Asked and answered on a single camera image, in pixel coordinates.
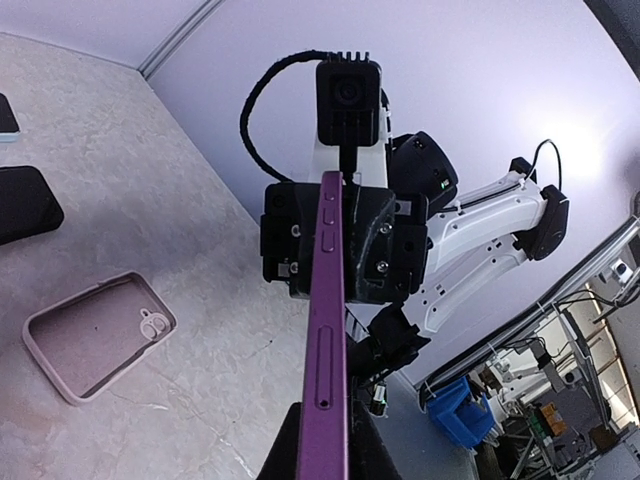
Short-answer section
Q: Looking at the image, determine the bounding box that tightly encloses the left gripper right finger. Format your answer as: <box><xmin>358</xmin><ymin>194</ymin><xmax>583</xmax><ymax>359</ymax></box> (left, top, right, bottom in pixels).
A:
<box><xmin>349</xmin><ymin>400</ymin><xmax>400</xmax><ymax>480</ymax></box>

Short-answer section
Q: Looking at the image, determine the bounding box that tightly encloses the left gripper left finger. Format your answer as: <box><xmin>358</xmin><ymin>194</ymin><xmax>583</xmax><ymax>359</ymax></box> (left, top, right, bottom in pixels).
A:
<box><xmin>257</xmin><ymin>402</ymin><xmax>302</xmax><ymax>480</ymax></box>

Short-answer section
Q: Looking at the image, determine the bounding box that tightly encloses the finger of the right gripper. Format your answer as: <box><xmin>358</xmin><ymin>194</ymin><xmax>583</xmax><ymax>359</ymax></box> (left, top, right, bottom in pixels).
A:
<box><xmin>289</xmin><ymin>183</ymin><xmax>320</xmax><ymax>299</ymax></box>
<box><xmin>343</xmin><ymin>184</ymin><xmax>396</xmax><ymax>304</ymax></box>

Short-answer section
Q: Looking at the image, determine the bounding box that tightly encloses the black phone brown edge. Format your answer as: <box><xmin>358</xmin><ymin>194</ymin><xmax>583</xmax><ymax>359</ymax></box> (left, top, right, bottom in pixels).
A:
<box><xmin>296</xmin><ymin>171</ymin><xmax>349</xmax><ymax>480</ymax></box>

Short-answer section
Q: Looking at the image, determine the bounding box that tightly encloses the pink phone case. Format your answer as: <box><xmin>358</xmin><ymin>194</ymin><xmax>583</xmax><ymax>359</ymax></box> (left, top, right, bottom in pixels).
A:
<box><xmin>22</xmin><ymin>271</ymin><xmax>178</xmax><ymax>406</ymax></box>

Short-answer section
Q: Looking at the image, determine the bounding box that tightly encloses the black phone case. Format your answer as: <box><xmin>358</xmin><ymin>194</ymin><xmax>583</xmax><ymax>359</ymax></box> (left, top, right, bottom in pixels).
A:
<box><xmin>1</xmin><ymin>166</ymin><xmax>64</xmax><ymax>245</ymax></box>

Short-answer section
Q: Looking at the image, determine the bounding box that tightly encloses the light blue phone case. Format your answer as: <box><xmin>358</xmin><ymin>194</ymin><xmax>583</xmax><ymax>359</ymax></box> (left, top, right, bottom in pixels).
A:
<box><xmin>0</xmin><ymin>93</ymin><xmax>20</xmax><ymax>143</ymax></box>

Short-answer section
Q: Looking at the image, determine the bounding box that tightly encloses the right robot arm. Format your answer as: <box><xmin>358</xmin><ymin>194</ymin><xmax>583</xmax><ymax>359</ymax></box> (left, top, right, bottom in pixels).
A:
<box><xmin>342</xmin><ymin>132</ymin><xmax>569</xmax><ymax>379</ymax></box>

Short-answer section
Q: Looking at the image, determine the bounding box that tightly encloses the blue plastic bin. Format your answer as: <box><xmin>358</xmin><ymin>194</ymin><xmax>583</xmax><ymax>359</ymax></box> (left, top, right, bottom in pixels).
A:
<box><xmin>426</xmin><ymin>378</ymin><xmax>495</xmax><ymax>449</ymax></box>

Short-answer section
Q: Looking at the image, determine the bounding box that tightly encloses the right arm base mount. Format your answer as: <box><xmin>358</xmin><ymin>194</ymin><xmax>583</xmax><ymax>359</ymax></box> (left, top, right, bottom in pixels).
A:
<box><xmin>347</xmin><ymin>302</ymin><xmax>431</xmax><ymax>382</ymax></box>

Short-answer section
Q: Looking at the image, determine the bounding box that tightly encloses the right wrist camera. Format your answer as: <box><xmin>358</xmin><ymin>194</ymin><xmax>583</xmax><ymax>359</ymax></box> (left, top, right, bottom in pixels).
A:
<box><xmin>316</xmin><ymin>52</ymin><xmax>382</xmax><ymax>147</ymax></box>

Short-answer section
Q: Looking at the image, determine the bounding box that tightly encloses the right aluminium frame post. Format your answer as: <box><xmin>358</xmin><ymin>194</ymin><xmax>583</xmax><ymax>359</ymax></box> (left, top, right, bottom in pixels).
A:
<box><xmin>137</xmin><ymin>0</ymin><xmax>226</xmax><ymax>81</ymax></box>

